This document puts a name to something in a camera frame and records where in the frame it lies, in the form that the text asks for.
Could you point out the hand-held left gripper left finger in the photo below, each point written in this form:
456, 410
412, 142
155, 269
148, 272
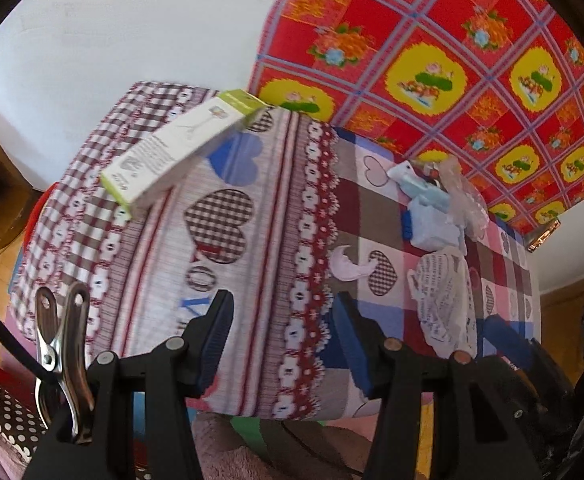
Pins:
217, 345

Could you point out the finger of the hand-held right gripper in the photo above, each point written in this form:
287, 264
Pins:
506, 337

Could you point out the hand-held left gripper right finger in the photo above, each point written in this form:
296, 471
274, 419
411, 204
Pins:
354, 350

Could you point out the white printed paper packaging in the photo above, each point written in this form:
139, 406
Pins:
441, 300

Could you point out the clear plastic blister tray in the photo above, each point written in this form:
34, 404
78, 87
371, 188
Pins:
434, 225

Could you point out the clear plastic bag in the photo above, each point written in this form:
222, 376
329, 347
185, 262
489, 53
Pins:
464, 200

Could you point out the white green selfie stick box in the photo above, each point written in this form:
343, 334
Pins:
172, 155

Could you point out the small white paper scrap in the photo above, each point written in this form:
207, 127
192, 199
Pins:
347, 267

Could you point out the green foam floor mat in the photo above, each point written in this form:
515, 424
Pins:
249, 435

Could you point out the metal spring clip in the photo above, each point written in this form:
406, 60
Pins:
59, 360

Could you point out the light blue plastic wrapper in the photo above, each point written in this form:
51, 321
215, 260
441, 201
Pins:
416, 180

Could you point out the brown polka dot cloth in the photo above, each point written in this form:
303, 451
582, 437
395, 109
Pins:
2, 410

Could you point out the red floral printed cloth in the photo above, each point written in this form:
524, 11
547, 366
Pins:
421, 35

